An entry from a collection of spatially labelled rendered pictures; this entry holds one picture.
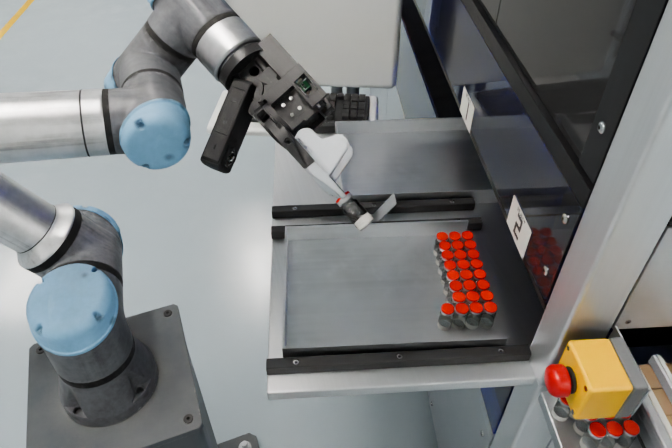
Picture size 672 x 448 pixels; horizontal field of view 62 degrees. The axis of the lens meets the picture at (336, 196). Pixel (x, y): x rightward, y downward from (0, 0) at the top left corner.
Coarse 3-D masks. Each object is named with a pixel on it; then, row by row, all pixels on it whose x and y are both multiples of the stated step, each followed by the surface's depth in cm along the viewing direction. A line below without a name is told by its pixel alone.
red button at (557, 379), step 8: (552, 368) 70; (560, 368) 69; (544, 376) 71; (552, 376) 69; (560, 376) 69; (568, 376) 69; (552, 384) 69; (560, 384) 68; (568, 384) 68; (552, 392) 69; (560, 392) 68; (568, 392) 69
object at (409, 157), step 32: (352, 128) 130; (384, 128) 130; (416, 128) 131; (448, 128) 131; (352, 160) 123; (384, 160) 123; (416, 160) 123; (448, 160) 123; (480, 160) 123; (352, 192) 115; (384, 192) 115; (416, 192) 110; (448, 192) 110; (480, 192) 111
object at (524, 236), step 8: (512, 200) 89; (512, 208) 90; (520, 208) 86; (512, 216) 90; (520, 216) 86; (512, 224) 90; (512, 232) 90; (520, 232) 86; (528, 232) 83; (520, 240) 87; (528, 240) 84; (520, 248) 87
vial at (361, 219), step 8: (344, 200) 65; (352, 200) 65; (344, 208) 65; (352, 208) 65; (360, 208) 65; (352, 216) 65; (360, 216) 64; (368, 216) 65; (360, 224) 64; (368, 224) 66
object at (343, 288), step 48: (288, 240) 104; (336, 240) 104; (384, 240) 104; (432, 240) 104; (288, 288) 96; (336, 288) 96; (384, 288) 96; (432, 288) 96; (288, 336) 89; (336, 336) 89; (384, 336) 89; (432, 336) 89; (480, 336) 89
